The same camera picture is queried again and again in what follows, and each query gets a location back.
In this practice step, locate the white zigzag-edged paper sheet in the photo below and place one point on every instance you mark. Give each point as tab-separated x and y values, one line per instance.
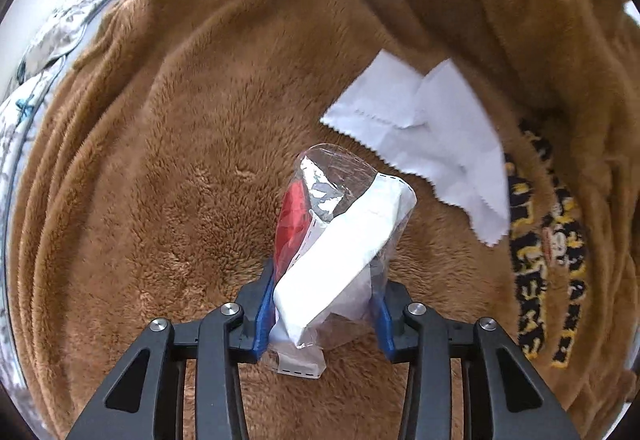
440	135

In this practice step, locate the brown fluffy blanket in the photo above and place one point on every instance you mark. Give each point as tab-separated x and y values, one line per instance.
190	180

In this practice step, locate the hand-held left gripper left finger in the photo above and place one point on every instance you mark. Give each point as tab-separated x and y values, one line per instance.
262	320

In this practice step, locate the clear plastic wrapper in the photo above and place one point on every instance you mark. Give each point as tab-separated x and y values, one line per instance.
340	265

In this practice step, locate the floral printed quilt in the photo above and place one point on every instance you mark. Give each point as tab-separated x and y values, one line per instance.
60	25

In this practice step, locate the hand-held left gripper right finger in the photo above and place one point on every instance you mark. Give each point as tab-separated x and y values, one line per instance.
384	325

